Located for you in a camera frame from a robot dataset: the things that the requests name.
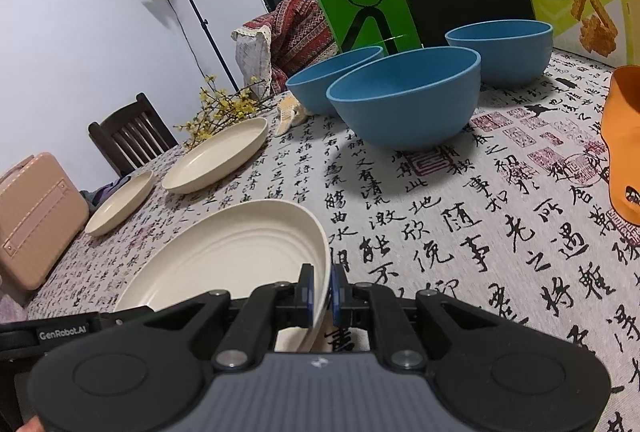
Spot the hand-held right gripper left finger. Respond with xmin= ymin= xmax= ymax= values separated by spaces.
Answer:
xmin=107 ymin=264 xmax=316 ymax=372

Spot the red patterned blanket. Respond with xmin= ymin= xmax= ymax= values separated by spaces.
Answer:
xmin=245 ymin=0 xmax=341 ymax=85

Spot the dark wooden chair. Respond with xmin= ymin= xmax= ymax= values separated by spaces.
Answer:
xmin=88 ymin=93 xmax=179 ymax=178

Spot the orange shoe insole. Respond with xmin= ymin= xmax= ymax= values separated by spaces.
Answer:
xmin=600 ymin=64 xmax=640 ymax=227

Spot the calligraphy printed tablecloth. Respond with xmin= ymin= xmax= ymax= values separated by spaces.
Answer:
xmin=22 ymin=47 xmax=640 ymax=432

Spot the blue bowl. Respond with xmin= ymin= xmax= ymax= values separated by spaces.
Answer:
xmin=286 ymin=46 xmax=385 ymax=115
xmin=326 ymin=46 xmax=482 ymax=152
xmin=445 ymin=19 xmax=554 ymax=88

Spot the cream round plate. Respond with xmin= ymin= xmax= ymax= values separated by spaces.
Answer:
xmin=114 ymin=199 xmax=332 ymax=353
xmin=84 ymin=169 xmax=156 ymax=238
xmin=161 ymin=117 xmax=270 ymax=194

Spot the purple cloth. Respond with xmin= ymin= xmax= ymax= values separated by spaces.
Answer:
xmin=82 ymin=176 xmax=133 ymax=213

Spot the grey lace-trimmed cushion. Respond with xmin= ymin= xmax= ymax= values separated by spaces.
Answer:
xmin=231 ymin=19 xmax=275 ymax=98

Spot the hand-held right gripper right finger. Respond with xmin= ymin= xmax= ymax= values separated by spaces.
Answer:
xmin=330 ymin=264 xmax=538 ymax=372

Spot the yellow flower branch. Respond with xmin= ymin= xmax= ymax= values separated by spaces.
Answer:
xmin=173 ymin=73 xmax=263 ymax=150

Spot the pink hard suitcase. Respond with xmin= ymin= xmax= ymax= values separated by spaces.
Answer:
xmin=0 ymin=152 xmax=90 ymax=291

